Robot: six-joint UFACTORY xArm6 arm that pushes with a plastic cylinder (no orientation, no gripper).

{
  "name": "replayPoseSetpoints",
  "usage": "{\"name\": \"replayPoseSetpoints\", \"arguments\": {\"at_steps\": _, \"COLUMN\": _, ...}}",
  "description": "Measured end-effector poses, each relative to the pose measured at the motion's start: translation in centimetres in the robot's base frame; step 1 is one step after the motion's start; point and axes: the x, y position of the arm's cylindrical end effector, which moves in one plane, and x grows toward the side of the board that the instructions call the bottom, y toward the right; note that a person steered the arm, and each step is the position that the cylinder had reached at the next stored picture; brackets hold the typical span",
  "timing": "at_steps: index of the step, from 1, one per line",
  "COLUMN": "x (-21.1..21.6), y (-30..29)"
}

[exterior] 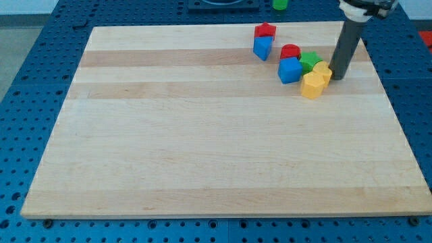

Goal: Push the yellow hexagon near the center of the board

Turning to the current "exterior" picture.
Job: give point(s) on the yellow hexagon block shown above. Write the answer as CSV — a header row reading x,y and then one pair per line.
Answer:
x,y
312,85

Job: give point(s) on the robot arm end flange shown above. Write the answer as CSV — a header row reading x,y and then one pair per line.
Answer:
x,y
363,10

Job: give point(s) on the wooden board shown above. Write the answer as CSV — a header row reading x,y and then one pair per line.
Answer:
x,y
187,122

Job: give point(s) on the blue triangle block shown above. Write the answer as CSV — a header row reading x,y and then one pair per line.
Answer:
x,y
262,47

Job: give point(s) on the blue cube block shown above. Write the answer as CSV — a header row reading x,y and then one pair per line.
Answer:
x,y
289,70

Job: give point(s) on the red cylinder block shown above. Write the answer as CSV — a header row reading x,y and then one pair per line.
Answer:
x,y
290,50

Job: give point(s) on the red star block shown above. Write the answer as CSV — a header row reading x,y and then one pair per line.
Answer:
x,y
265,30

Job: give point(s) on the green star block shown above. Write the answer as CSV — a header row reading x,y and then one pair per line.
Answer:
x,y
308,60

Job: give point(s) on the yellow heart block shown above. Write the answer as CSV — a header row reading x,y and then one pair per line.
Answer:
x,y
322,68

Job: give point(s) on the green cylinder block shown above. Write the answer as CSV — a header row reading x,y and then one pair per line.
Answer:
x,y
280,5

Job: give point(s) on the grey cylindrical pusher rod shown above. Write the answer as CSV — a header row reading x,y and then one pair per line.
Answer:
x,y
344,50

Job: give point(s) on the red object at edge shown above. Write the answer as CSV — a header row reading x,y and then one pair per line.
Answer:
x,y
426,36

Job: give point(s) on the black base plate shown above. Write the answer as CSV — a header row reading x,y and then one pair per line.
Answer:
x,y
221,5

